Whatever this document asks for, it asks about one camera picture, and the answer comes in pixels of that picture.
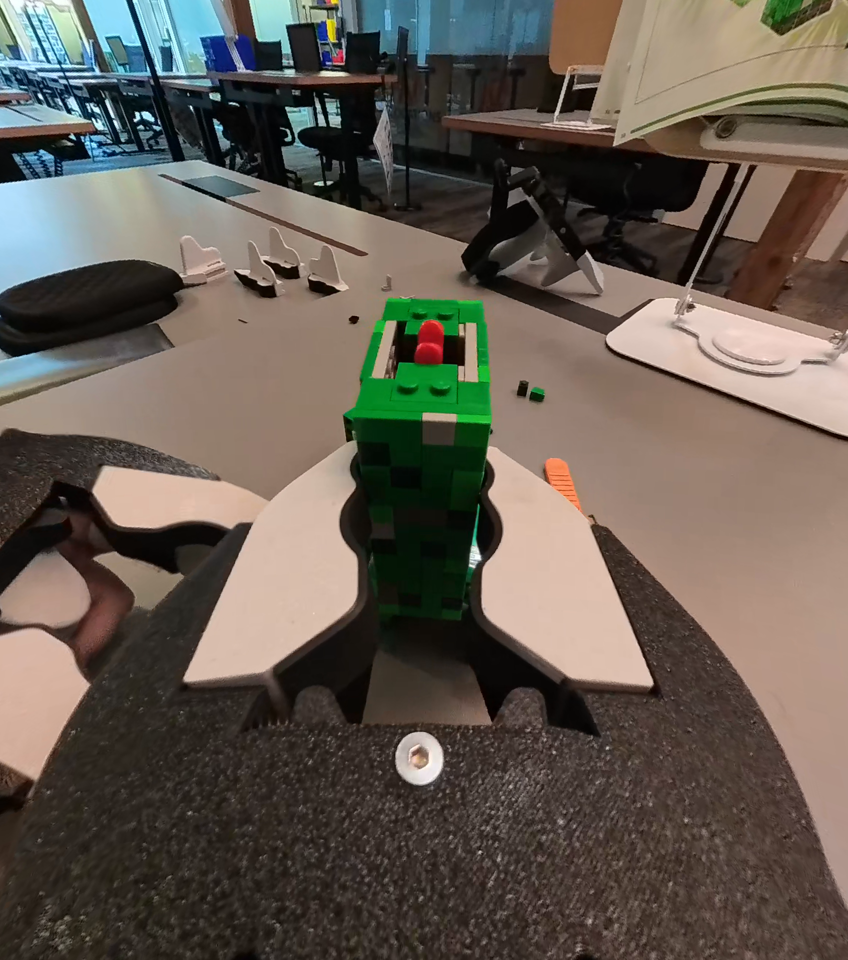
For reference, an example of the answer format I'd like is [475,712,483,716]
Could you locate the blue storage bins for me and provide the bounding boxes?
[201,33,256,72]

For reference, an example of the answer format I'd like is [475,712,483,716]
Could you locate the wooden leg desk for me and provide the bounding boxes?
[442,108,848,312]

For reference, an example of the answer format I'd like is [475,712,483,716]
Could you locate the white book stand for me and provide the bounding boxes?
[604,112,848,444]

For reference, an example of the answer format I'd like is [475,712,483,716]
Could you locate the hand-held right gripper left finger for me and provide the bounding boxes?
[182,442,381,702]

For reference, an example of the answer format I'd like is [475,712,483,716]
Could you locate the black office chair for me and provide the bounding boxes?
[296,33,387,211]

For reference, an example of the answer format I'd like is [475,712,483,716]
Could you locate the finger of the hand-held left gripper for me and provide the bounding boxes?
[90,465,271,579]
[0,626,92,783]

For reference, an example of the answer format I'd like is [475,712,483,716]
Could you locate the dark top office desk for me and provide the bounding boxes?
[210,69,398,211]

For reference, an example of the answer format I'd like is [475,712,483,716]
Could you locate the green lego creeper model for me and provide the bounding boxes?
[343,296,494,624]

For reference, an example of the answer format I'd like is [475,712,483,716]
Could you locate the black white gripper device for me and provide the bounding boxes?
[461,161,606,295]

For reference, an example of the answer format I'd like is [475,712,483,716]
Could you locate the person's left hand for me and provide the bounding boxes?
[56,525,136,672]

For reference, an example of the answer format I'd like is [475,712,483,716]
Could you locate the orange brick separator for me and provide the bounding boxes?
[544,457,584,515]

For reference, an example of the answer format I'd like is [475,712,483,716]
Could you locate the white paper sign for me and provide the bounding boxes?
[373,111,396,198]

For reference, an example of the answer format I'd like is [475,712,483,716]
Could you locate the black mesh wrist rest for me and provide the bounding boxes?
[0,258,186,324]
[0,296,177,359]

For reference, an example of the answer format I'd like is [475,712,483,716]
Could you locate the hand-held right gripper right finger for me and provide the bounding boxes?
[467,446,656,702]

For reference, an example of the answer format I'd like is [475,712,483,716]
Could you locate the open lego instruction booklet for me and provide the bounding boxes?
[590,0,848,147]

